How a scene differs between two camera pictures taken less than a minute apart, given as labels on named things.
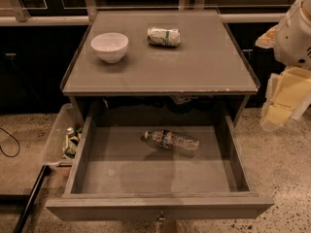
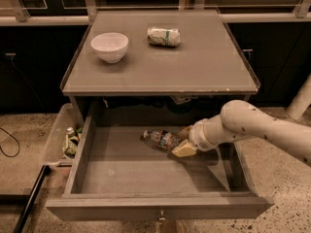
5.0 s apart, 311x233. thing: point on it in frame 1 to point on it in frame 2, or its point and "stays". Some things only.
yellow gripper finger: x=293 y=91 to x=185 y=133
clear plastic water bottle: x=177 y=143 stays
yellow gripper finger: x=275 y=116 to x=185 y=149
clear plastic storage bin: x=65 y=137 stays
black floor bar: x=45 y=171 stays
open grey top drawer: x=111 y=174 stays
